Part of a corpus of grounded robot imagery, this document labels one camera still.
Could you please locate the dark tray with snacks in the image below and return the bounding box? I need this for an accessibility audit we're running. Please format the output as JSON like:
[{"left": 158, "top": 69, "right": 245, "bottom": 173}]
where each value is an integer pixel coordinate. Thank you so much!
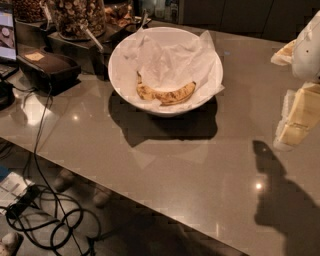
[{"left": 104, "top": 0, "right": 151, "bottom": 43}]

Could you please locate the laptop screen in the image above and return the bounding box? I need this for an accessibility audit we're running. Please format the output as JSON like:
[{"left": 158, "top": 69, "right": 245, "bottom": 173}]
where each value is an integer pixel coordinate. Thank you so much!
[{"left": 0, "top": 0, "right": 17, "bottom": 61}]

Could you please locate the black cable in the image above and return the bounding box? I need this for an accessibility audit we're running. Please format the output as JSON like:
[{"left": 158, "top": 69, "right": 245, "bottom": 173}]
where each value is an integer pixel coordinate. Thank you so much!
[{"left": 0, "top": 83, "right": 103, "bottom": 256}]

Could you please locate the black power adapter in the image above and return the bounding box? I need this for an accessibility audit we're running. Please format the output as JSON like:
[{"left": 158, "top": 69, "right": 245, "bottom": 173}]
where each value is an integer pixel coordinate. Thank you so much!
[{"left": 6, "top": 185, "right": 40, "bottom": 219}]

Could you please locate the white bowl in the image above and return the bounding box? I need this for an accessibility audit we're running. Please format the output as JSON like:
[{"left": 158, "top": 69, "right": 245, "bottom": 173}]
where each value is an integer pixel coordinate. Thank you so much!
[{"left": 107, "top": 26, "right": 224, "bottom": 118}]

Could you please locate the glass jar of nuts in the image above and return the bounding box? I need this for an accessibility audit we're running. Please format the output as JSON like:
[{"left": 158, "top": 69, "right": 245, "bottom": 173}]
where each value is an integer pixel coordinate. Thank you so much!
[
  {"left": 13, "top": 0, "right": 46, "bottom": 23},
  {"left": 48, "top": 0, "right": 105, "bottom": 41}
]

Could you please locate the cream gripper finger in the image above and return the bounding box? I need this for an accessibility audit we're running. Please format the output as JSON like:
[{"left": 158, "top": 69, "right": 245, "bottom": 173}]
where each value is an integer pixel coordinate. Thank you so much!
[
  {"left": 273, "top": 82, "right": 320, "bottom": 151},
  {"left": 271, "top": 40, "right": 296, "bottom": 66}
]

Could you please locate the white paper liner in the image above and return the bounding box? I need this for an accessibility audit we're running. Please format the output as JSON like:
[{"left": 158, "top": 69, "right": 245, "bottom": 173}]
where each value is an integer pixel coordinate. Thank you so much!
[{"left": 118, "top": 27, "right": 226, "bottom": 113}]

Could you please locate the spotted yellow banana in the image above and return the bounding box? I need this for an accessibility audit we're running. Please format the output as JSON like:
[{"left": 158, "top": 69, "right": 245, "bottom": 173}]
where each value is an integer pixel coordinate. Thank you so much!
[{"left": 136, "top": 73, "right": 196, "bottom": 106}]

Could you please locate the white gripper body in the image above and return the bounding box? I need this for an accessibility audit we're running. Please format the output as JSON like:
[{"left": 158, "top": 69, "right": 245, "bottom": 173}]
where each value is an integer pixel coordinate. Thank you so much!
[{"left": 292, "top": 11, "right": 320, "bottom": 80}]

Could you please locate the white paper on floor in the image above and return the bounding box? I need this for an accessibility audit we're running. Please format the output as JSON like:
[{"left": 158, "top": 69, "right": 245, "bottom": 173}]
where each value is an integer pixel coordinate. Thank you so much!
[{"left": 0, "top": 172, "right": 33, "bottom": 215}]

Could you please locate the left glass jar of nuts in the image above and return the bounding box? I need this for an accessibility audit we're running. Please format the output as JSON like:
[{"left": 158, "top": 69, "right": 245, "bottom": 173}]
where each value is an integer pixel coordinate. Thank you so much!
[{"left": 13, "top": 0, "right": 46, "bottom": 23}]

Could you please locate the white scoop handle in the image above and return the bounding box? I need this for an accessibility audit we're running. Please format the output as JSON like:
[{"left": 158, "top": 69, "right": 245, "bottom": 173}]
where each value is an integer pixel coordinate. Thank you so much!
[{"left": 80, "top": 24, "right": 104, "bottom": 53}]

